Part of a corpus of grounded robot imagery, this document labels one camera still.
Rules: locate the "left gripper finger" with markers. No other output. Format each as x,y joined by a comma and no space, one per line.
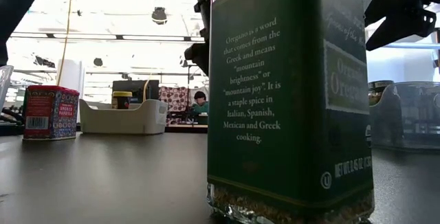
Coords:
199,57

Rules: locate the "white pillar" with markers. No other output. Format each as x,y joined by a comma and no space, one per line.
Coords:
70,73

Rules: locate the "red white patterned cloth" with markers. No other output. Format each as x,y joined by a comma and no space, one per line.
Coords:
173,98

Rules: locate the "black ceiling dome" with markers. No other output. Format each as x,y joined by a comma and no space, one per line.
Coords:
159,15
98,62

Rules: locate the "person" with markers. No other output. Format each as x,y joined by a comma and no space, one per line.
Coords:
200,105

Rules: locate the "smoky translucent plastic bin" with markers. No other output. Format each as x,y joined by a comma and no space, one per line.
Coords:
412,121

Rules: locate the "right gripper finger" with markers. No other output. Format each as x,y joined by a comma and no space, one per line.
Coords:
412,23
388,5

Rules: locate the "yellow-lid dark spice jar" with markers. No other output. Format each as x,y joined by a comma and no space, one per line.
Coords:
122,102

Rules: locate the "ceiling light strip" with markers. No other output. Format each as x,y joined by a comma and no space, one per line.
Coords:
151,37

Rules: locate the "white plastic bin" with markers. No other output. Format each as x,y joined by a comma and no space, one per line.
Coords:
120,122

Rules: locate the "black monitor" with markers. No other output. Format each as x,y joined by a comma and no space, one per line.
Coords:
137,86

